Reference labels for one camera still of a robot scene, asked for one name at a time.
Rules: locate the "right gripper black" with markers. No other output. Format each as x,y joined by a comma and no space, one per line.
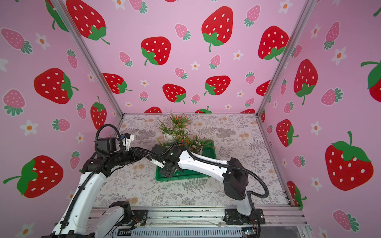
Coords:
168,171

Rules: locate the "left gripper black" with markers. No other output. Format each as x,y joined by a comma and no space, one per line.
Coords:
136,151

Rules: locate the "orange flower potted plant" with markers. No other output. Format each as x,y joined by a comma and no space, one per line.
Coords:
185,139

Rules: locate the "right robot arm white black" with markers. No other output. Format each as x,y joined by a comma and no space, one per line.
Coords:
235,181

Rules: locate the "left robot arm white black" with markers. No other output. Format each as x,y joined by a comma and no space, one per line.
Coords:
74,223

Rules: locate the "tall orange flower pot back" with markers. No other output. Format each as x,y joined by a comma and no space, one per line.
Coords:
179,125

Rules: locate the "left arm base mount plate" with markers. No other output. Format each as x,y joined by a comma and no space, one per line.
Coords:
135,218

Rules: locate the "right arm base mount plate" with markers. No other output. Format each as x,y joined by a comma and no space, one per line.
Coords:
233,217

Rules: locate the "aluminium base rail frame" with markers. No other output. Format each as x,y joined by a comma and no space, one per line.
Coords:
282,221

